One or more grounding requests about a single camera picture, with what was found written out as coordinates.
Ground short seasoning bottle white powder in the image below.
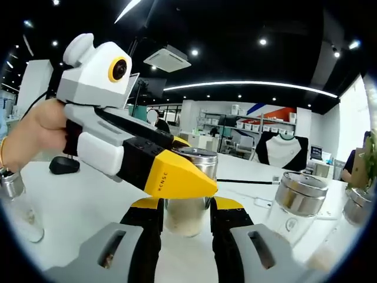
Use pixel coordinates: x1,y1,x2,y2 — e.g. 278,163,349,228
0,170,45,244

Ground tall seasoning bottle white powder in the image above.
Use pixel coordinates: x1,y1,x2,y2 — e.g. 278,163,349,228
342,187,376,229

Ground gold bracelet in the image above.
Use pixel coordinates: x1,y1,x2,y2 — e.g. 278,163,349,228
0,136,8,170

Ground brown paper bag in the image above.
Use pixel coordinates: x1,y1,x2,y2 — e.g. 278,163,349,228
352,147,372,189

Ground curved ceiling light strip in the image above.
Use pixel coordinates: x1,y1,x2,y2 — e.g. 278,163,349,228
163,80,339,98

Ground black computer mouse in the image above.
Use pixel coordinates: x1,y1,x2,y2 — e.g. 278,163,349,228
48,156,81,176

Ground ceiling air conditioner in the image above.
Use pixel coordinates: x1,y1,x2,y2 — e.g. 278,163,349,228
143,44,191,73

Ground short seasoning bottle beige grains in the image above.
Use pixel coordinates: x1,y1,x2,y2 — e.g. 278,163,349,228
163,147,219,238

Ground shelf with white bins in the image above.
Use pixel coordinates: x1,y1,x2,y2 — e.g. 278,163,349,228
200,103,297,138

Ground black power cable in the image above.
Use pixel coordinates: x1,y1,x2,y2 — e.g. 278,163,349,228
217,175,280,186

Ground green potted plant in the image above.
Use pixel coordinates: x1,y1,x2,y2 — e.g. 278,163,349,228
346,129,377,192

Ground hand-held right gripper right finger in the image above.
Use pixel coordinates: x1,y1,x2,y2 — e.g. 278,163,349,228
210,196,318,283

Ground person's left hand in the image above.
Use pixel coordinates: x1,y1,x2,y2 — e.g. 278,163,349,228
4,98,68,173

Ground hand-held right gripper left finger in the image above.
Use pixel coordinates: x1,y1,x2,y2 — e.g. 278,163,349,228
44,198,165,283

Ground silver laptop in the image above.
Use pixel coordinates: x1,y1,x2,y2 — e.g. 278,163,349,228
125,73,141,104

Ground black hanging monitor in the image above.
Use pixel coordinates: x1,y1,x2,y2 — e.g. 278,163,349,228
129,77,167,100

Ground straight ceiling light strip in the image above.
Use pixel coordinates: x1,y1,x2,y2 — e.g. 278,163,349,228
114,0,139,23

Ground tall seasoning bottle brown grains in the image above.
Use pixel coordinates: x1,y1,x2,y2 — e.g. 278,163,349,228
264,172,336,272

